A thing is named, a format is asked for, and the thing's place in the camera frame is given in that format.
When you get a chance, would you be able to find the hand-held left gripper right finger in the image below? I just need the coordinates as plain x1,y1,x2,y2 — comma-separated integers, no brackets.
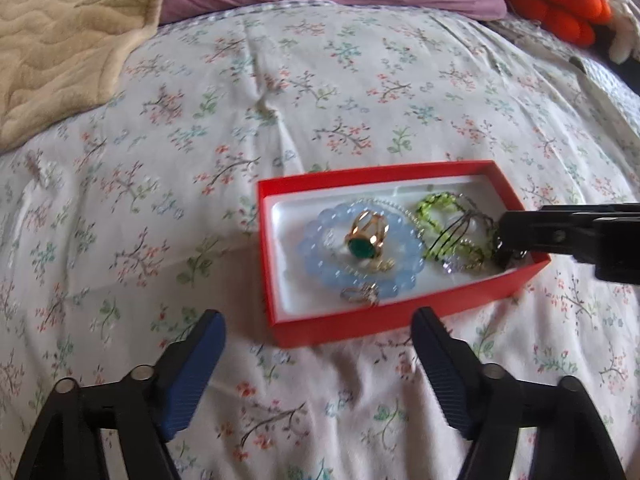
410,307,629,480

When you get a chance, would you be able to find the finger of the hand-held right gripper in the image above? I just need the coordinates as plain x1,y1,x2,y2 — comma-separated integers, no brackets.
497,211,608,263
539,203,640,222

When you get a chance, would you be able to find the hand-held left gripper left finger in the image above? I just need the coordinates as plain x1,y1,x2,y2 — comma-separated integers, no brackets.
12,309,227,480

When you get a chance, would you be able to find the dark round pendant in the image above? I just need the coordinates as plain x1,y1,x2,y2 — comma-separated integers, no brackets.
492,247,532,268

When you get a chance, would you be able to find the red jewelry box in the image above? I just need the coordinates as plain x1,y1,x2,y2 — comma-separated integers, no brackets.
256,160,552,349

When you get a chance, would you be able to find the green bead bracelet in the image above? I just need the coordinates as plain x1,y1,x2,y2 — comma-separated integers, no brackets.
414,192,497,267

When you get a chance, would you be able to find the gold ring with green stone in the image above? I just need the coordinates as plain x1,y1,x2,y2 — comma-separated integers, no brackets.
346,211,392,260

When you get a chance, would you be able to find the light blue bead bracelet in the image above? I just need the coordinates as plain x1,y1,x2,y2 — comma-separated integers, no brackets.
298,202,426,295

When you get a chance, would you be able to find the floral bed sheet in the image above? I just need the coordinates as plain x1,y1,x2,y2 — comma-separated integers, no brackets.
0,0,640,480

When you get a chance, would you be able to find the orange plush toy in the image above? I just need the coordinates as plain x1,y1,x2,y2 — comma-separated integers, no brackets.
500,0,614,49

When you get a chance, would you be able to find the beige quilted blanket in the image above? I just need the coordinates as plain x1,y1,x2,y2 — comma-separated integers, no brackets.
0,0,187,154

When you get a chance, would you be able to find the small silver ring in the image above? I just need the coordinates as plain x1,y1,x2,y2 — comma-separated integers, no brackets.
340,282,382,307

